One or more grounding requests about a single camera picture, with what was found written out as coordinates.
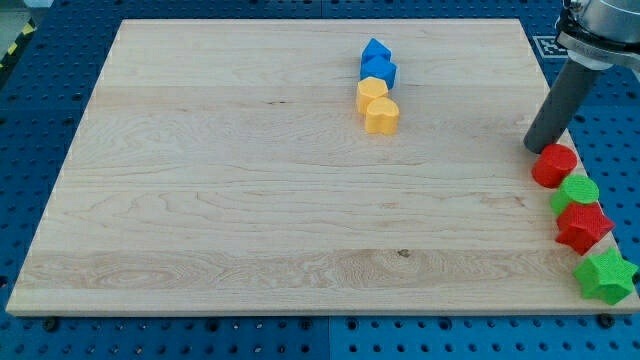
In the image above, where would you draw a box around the blue heart block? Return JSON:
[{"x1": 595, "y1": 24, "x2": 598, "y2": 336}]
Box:
[{"x1": 360, "y1": 56, "x2": 397, "y2": 90}]

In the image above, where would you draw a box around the yellow heart block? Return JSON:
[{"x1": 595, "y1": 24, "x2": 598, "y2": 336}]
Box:
[{"x1": 364, "y1": 97, "x2": 400, "y2": 135}]

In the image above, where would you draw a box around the blue pentagon block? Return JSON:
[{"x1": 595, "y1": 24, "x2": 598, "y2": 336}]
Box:
[{"x1": 361, "y1": 38, "x2": 392, "y2": 64}]

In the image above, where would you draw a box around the black white fiducial marker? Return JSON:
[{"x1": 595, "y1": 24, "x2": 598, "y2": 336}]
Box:
[{"x1": 533, "y1": 35, "x2": 568, "y2": 59}]

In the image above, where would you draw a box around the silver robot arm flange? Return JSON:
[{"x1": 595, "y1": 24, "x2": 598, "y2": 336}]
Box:
[{"x1": 555, "y1": 0, "x2": 639, "y2": 80}]

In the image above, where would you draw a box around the green cylinder block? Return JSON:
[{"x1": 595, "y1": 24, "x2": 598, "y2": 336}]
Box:
[{"x1": 550, "y1": 175, "x2": 600, "y2": 215}]

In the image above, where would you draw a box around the wooden board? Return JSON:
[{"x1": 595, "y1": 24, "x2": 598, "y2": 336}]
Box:
[{"x1": 7, "y1": 19, "x2": 608, "y2": 317}]

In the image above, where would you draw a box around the red cylinder block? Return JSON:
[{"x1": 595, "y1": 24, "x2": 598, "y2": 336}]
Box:
[{"x1": 531, "y1": 144, "x2": 578, "y2": 188}]

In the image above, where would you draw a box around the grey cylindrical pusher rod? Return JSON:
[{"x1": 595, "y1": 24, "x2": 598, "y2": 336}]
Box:
[{"x1": 523, "y1": 59, "x2": 601, "y2": 154}]

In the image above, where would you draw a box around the red star block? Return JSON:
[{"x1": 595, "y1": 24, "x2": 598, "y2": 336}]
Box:
[{"x1": 555, "y1": 202, "x2": 615, "y2": 255}]

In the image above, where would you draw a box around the green star block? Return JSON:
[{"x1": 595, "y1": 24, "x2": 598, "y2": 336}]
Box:
[{"x1": 573, "y1": 248, "x2": 639, "y2": 305}]

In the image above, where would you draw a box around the yellow hexagon block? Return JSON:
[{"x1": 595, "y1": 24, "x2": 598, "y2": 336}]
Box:
[{"x1": 356, "y1": 77, "x2": 389, "y2": 114}]

